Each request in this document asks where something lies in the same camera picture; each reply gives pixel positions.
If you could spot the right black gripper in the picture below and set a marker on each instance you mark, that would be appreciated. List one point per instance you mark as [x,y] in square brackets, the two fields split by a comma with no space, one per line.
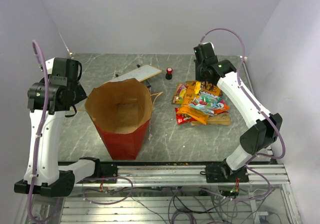
[198,77]

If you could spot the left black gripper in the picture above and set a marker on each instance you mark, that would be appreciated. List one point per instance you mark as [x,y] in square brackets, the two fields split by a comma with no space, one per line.
[81,93]

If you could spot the teal mint candy bag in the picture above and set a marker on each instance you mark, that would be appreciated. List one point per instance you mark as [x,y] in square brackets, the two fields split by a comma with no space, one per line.
[205,103]

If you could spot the orange Foxs fruits candy bag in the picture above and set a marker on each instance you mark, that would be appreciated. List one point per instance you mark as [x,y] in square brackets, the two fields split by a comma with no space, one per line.
[179,94]

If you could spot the yellow orange snack packet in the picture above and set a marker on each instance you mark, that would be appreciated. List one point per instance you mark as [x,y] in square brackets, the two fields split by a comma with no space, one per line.
[186,109]

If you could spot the brown kettle chips bag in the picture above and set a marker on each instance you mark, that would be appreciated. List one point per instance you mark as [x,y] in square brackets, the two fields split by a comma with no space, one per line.
[222,118]

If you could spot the red paper bag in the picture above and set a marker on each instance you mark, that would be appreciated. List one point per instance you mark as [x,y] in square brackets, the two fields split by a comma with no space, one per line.
[121,113]

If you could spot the red snack packet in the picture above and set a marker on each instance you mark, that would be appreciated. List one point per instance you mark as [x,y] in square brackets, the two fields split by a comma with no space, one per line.
[183,118]

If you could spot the yellow M&Ms bag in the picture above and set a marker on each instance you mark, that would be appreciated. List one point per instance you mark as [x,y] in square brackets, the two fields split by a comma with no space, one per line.
[197,87]

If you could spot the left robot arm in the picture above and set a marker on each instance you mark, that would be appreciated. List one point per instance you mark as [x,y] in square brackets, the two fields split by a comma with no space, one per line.
[48,102]

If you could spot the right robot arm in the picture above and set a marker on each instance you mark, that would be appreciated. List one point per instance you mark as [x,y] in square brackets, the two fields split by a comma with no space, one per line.
[262,125]

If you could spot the red black stamp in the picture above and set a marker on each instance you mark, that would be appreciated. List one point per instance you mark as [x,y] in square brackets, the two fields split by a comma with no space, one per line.
[168,74]

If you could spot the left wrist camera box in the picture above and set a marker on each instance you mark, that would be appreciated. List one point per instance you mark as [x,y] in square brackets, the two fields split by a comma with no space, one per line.
[49,65]

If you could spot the aluminium rail frame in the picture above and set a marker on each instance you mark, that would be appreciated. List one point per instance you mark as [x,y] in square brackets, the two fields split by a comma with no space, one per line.
[172,193]

